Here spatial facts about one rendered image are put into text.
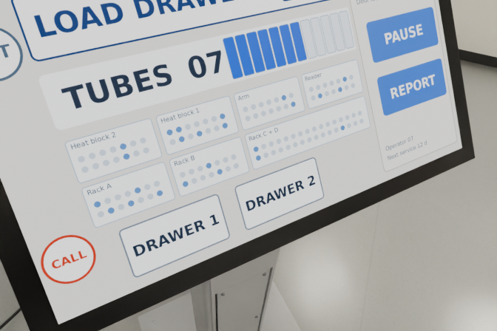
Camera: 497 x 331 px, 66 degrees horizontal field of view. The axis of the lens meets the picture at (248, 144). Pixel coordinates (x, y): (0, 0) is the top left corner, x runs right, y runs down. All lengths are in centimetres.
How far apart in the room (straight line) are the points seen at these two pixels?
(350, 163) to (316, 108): 7
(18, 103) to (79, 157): 6
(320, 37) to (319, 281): 116
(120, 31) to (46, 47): 6
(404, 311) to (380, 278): 13
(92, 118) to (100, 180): 5
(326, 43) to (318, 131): 9
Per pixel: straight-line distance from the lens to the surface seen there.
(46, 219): 35
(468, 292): 166
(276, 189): 39
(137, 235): 36
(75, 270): 36
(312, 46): 40
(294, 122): 39
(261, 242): 39
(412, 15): 49
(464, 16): 257
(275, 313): 137
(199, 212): 36
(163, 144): 34
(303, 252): 151
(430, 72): 50
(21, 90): 34
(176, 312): 137
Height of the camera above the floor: 132
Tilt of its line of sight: 47 degrees down
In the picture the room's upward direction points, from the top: 4 degrees clockwise
